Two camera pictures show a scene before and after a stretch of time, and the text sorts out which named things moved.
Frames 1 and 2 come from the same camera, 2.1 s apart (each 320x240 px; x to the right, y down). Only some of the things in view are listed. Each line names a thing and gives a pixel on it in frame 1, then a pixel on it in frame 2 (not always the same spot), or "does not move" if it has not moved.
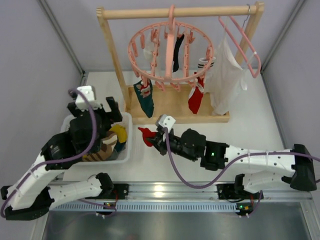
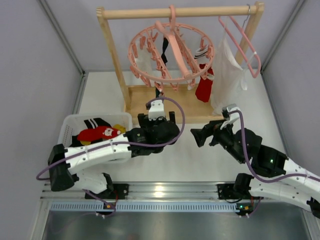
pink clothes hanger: [248, 41] does not move
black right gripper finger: [157, 137] -> [213, 125]
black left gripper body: [99, 110] -> [155, 122]
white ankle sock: [148, 51] -> [144, 60]
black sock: [178, 43] -> [165, 44]
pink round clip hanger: [171, 52] does not move
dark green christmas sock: [144, 96] -> [157, 92]
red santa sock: [196, 95] -> [203, 90]
